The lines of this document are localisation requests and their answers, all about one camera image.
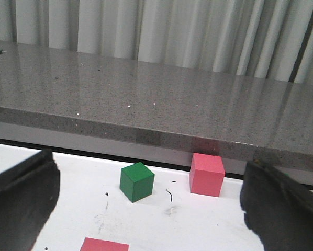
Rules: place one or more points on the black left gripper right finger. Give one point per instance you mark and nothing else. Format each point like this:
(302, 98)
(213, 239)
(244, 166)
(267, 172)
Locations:
(276, 208)

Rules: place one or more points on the pink cube block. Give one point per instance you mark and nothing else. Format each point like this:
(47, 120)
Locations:
(206, 175)

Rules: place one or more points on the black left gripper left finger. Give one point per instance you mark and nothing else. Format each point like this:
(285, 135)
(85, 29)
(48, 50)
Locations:
(29, 192)

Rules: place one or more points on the grey stone counter shelf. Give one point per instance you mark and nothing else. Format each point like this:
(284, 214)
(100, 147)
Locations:
(153, 112)

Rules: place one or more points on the green block at left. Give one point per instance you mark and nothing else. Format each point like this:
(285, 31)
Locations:
(136, 181)

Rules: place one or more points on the pink block near camera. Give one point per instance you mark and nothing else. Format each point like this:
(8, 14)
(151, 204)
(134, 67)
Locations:
(91, 244)

